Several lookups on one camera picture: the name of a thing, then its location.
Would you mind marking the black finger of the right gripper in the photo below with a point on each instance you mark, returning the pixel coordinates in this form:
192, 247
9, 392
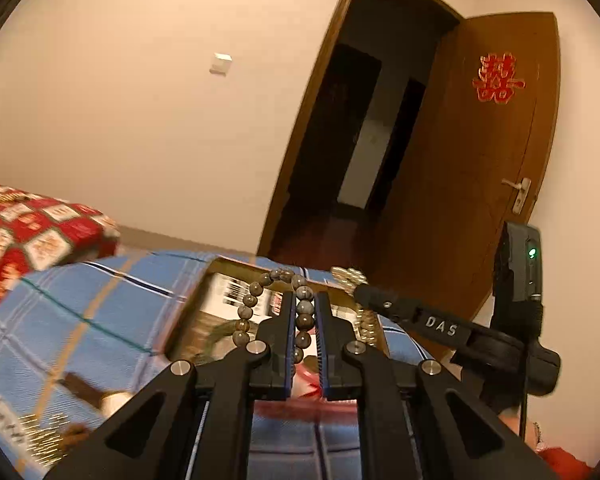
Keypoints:
466, 338

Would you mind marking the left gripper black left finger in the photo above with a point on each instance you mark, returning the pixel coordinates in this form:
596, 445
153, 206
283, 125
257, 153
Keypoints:
191, 422

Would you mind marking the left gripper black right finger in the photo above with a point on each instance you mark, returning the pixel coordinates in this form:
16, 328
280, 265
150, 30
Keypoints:
416, 421

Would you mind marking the wristwatch with dark strap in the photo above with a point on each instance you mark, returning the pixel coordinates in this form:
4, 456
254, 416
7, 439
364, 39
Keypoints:
106, 402

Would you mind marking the brown wooden bead mala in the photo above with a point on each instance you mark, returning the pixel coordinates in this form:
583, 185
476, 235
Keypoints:
71, 436

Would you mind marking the green jade bangle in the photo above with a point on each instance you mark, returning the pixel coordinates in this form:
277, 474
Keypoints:
217, 334

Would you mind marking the pink bangle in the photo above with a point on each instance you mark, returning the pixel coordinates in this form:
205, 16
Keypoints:
306, 381

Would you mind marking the person's hand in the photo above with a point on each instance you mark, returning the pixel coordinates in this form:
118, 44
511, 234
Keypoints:
529, 431

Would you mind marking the pink metal tin box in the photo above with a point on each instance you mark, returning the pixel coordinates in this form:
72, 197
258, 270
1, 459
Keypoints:
193, 326

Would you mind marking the brown wooden door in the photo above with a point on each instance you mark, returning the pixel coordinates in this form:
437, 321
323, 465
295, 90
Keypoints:
438, 232

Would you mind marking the red double happiness sticker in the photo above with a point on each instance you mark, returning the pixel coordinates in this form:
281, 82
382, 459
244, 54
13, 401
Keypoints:
496, 79

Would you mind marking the red patterned bedspread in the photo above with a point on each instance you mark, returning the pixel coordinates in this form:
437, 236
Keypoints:
38, 232

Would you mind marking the metal door handle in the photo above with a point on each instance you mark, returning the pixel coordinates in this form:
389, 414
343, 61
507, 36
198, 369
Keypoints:
522, 189

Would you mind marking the brown wooden door frame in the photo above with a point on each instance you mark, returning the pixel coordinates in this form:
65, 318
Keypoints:
279, 197

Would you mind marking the white wall switch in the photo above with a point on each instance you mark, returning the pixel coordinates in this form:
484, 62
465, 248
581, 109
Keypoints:
220, 64

